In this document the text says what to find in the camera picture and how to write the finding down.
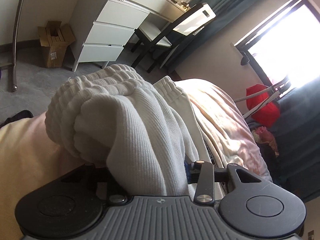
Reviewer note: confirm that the pastel tie-dye bed sheet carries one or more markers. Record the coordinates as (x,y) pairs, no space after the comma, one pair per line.
(30,159)

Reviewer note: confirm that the teal curtain right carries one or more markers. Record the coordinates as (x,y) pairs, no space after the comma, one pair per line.
(297,137)

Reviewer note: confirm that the black white chair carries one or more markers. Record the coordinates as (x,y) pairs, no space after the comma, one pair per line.
(168,39)

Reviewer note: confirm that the chrome metal pole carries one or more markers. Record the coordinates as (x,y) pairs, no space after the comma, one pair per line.
(14,44)

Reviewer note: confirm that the pile of clothes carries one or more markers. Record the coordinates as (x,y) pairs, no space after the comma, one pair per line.
(262,135)

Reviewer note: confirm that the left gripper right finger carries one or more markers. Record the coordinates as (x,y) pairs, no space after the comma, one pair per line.
(205,175)

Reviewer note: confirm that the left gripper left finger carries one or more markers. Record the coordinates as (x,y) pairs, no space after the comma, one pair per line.
(108,188)

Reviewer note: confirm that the white dressing table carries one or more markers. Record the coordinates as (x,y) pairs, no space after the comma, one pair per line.
(103,27)

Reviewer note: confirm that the cream white sweatpants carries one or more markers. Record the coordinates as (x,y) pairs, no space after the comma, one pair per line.
(142,132)

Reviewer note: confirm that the cardboard box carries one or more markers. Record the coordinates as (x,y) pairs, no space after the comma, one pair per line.
(54,40)

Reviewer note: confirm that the black framed window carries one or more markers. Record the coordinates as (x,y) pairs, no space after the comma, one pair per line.
(286,46)

